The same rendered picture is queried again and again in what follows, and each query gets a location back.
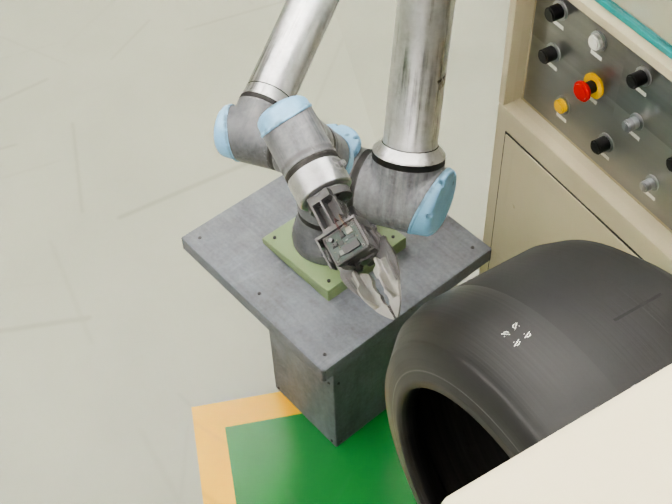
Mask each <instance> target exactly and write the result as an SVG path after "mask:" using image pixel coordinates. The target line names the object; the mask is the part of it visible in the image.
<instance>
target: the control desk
mask: <svg viewBox="0 0 672 504"><path fill-rule="evenodd" d="M499 102H500V103H499V106H498V115H497V123H496V132H495V140H494V149H493V157H492V166H491V174H490V183H489V192H488V200H487V209H486V217H485V226H484V234H483V242H484V243H485V244H487V245H488V246H489V247H491V248H492V251H491V258H490V260H489V261H488V262H486V263H485V264H484V265H482V266H481V267H480V268H479V274H481V273H483V272H485V271H487V270H489V269H491V268H493V267H495V266H497V265H499V264H501V263H502V262H504V261H506V260H508V259H510V258H512V257H514V256H516V255H518V254H520V253H522V252H524V251H526V250H528V249H530V248H532V247H534V246H538V245H542V244H547V243H553V242H558V241H564V240H588V241H594V242H598V243H602V244H605V245H608V246H611V247H614V248H617V249H619V250H622V251H624V252H626V253H629V254H631V255H633V256H636V257H638V258H640V259H643V260H645V261H647V262H650V263H652V264H654V265H656V266H658V267H660V268H661V269H663V270H665V271H667V272H668V273H670V274H672V59H670V58H669V57H668V56H666V55H665V54H664V53H663V52H661V51H660V50H659V49H657V48H656V47H655V46H653V45H652V44H651V43H649V42H648V41H647V40H646V39H644V38H643V37H642V36H640V35H639V34H638V33H636V32H635V31H634V30H632V29H631V28H630V27H629V26H627V25H626V24H625V23H623V22H622V21H621V20H619V19H618V18H617V17H615V16H614V15H613V14H612V13H610V12H609V11H608V10H606V9H605V8H604V7H602V6H601V5H600V4H598V3H597V2H596V1H595V0H510V7H509V16H508V24H507V33H506V41H505V50H504V59H503V67H502V76H501V84H500V93H499Z"/></svg>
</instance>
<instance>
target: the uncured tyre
mask: <svg viewBox="0 0 672 504"><path fill-rule="evenodd" d="M659 293H661V294H663V295H662V296H660V297H658V298H656V299H655V300H653V301H651V302H649V303H648V304H646V305H644V306H642V307H640V308H639V309H637V310H635V311H633V312H632V313H630V314H628V315H626V316H624V317H623V318H621V319H619V320H617V321H616V322H615V321H614V320H613V319H614V318H616V317H618V316H620V315H622V314H623V313H625V312H627V311H629V310H631V309H632V308H634V307H636V306H638V305H639V304H641V303H643V302H645V301H647V300H648V299H650V298H652V297H654V296H655V295H657V294H659ZM514 319H517V320H518V321H519V322H521V323H522V324H524V325H525V326H526V327H527V328H529V329H530V330H531V331H532V332H534V333H535V334H536V335H537V336H538V337H536V338H535V339H533V340H531V341H530V342H529V343H528V344H526V345H525V346H524V347H523V348H521V349H520V350H519V351H518V352H516V351H515V350H514V349H513V348H511V347H510V346H509V345H508V344H507V343H505V342H504V341H503V340H502V339H500V338H499V337H498V336H496V335H495V334H496V333H497V332H499V331H500V330H501V329H502V328H503V327H504V326H506V325H507V324H508V323H509V322H511V321H513V320H514ZM670 364H672V274H670V273H668V272H667V271H665V270H663V269H661V268H660V267H658V266H656V265H654V264H652V263H650V262H647V261H645V260H643V259H640V258H638V257H636V256H633V255H631V254H629V253H626V252H624V251H622V250H619V249H617V248H614V247H611V246H608V245H605V244H602V243H598V242H594V241H588V240H564V241H558V242H553V243H547V244H542V245H538V246H534V247H532V248H530V249H528V250H526V251H524V252H522V253H520V254H518V255H516V256H514V257H512V258H510V259H508V260H506V261H504V262H502V263H501V264H499V265H497V266H495V267H493V268H491V269H489V270H487V271H485V272H483V273H481V275H480V274H479V276H477V277H476V278H474V279H472V280H470V281H468V282H466V283H464V284H460V285H458V286H456V287H454V288H452V289H450V290H448V291H446V292H444V293H442V294H440V295H439V296H437V297H435V298H433V299H431V300H429V301H427V302H426V303H424V304H423V305H422V306H421V307H420V308H419V309H418V310H417V311H416V312H415V313H414V314H413V315H412V316H411V317H410V318H409V319H407V320H406V321H405V323H404V324H403V325H402V327H401V328H400V330H399V332H398V335H397V338H396V341H395V344H394V348H393V351H392V355H391V358H390V361H389V365H388V368H387V372H386V378H385V402H386V410H387V416H388V421H389V426H390V430H391V434H392V438H393V441H394V445H395V448H396V451H397V454H398V457H399V460H400V463H401V466H402V468H403V471H404V473H405V476H406V479H407V481H408V483H409V486H410V488H411V491H412V493H413V495H414V497H415V500H416V502H417V504H441V503H442V502H443V500H444V499H445V498H446V497H447V496H449V495H451V494H452V493H454V492H456V491H457V490H459V489H461V488H462V487H464V486H466V485H467V484H469V483H471V482H472V481H474V480H476V479H478V478H479V477H481V476H483V475H484V474H486V473H488V472H489V471H491V470H493V469H494V468H496V467H498V466H499V465H501V464H503V463H505V462H506V461H508V460H510V459H511V458H513V457H515V456H516V455H518V454H520V453H521V452H523V451H525V450H526V449H528V448H530V447H532V446H533V445H535V444H537V443H538V442H540V441H542V440H543V439H545V438H547V437H548V436H550V435H552V434H554V433H555V432H557V431H559V430H560V429H562V428H564V427H565V426H567V425H569V424H570V423H572V422H574V421H575V420H577V419H579V418H581V417H582V416H584V415H586V414H587V413H589V412H591V411H592V410H594V409H596V408H597V407H599V406H601V405H602V404H604V403H606V402H608V401H609V400H611V399H613V398H614V397H616V396H618V395H619V394H621V393H623V392H624V391H626V390H628V389H630V388H631V387H632V386H633V385H635V384H638V383H640V382H641V381H643V380H645V379H646V378H648V377H650V376H651V375H653V374H655V373H657V372H658V371H660V370H662V369H663V368H665V367H667V366H668V365H670Z"/></svg>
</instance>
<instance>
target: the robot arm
mask: <svg viewBox="0 0 672 504"><path fill-rule="evenodd" d="M338 3H339V0H286V2H285V5H284V7H283V9H282V11H281V13H280V15H279V17H278V20H277V22H276V24H275V26H274V28H273V30H272V32H271V34H270V37H269V39H268V41H267V43H266V45H265V47H264V49H263V52H262V54H261V56H260V58H259V60H258V62H257V64H256V66H255V69H254V71H253V73H252V75H251V77H250V79H249V81H248V83H247V86H246V88H245V90H244V91H243V92H242V93H241V95H240V97H239V99H238V101H237V104H236V105H234V104H228V105H225V106H224V107H222V109H221V110H220V111H219V113H218V115H217V118H216V121H215V125H214V143H215V146H216V149H217V151H218V152H219V153H220V154H221V155H222V156H224V157H227V158H230V159H233V160H234V161H236V162H240V161H241V162H244V163H248V164H252V165H256V166H260V167H263V168H267V169H271V170H275V171H277V172H280V173H282V175H283V177H284V178H285V180H286V182H287V184H288V187H289V189H290V191H291V193H292V194H293V196H294V198H295V200H296V204H297V211H298V212H297V215H296V218H295V221H294V224H293V227H292V239H293V244H294V247H295V249H296V251H297V252H298V253H299V254H300V255H301V256H302V257H303V258H305V259H306V260H308V261H310V262H313V263H316V264H319V265H326V266H329V268H330V269H332V270H335V271H336V270H338V269H339V271H340V277H341V279H342V281H343V283H344V284H345V285H346V286H347V287H348V288H349V289H350V290H351V291H353V292H354V293H355V294H357V295H358V296H359V297H361V298H362V299H363V301H364V302H365V303H367V304H368V305H369V306H370V307H371V308H373V309H374V310H375V311H376V312H378V313H379V314H381V315H383V316H385V317H387V318H390V319H392V320H394V319H396V318H398V317H399V315H400V310H401V284H400V270H399V262H398V257H397V254H396V252H395V250H394V248H393V247H392V246H391V244H390V243H389V242H388V240H387V237H386V236H384V235H383V236H382V235H381V234H380V233H379V232H378V231H377V226H376V225H380V226H383V227H387V228H391V229H395V230H398V231H402V232H406V233H408V234H415V235H421V236H430V235H432V234H434V233H435V232H436V231H437V230H438V229H439V228H440V226H441V225H442V223H443V221H444V220H445V218H446V216H447V213H448V211H449V209H450V206H451V203H452V200H453V195H454V192H455V188H456V181H457V176H456V172H455V171H454V170H453V169H451V168H450V167H448V168H447V167H445V159H446V153H445V151H444V150H443V149H442V148H441V146H440V145H439V144H438V137H439V129H440V121H441V113H442V106H443V98H444V90H445V82H446V74H447V66H448V58H449V50H450V42H451V34H452V26H453V18H454V11H455V3H456V0H397V7H396V17H395V27H394V37H393V46H392V56H391V66H390V76H389V85H388V95H387V105H386V115H385V124H384V134H383V138H382V139H380V140H379V141H378V142H376V143H375V144H374V145H373V148H372V149H369V148H365V147H362V146H361V139H360V137H359V135H358V134H357V132H356V131H355V130H353V129H352V128H350V127H348V126H345V125H339V126H338V125H337V124H325V123H324V122H323V121H321V120H320V119H319V118H318V117H317V115H316V114H315V112H314V110H313V108H312V104H311V103H309V101H308V100H307V98H305V97H304V96H300V95H297V93H298V91H299V89H300V87H301V85H302V82H303V80H304V78H305V76H306V74H307V71H308V69H309V67H310V65H311V62H312V60H313V58H314V56H315V54H316V51H317V49H318V47H319V45H320V43H321V40H322V38H323V36H324V34H325V31H326V29H327V27H328V25H329V23H330V20H331V18H332V16H333V14H334V12H335V9H336V7H337V5H338ZM374 264H375V267H374V269H373V272H374V274H375V276H376V278H378V279H379V280H380V282H381V284H382V286H383V287H384V293H385V294H386V295H387V296H388V298H389V304H390V305H387V303H386V302H385V300H384V296H383V295H381V294H380V293H379V292H378V291H377V289H376V285H375V280H374V278H373V276H372V275H370V274H366V273H359V272H362V271H363V266H365V265H367V266H372V265H374ZM337 268H338V269H337Z"/></svg>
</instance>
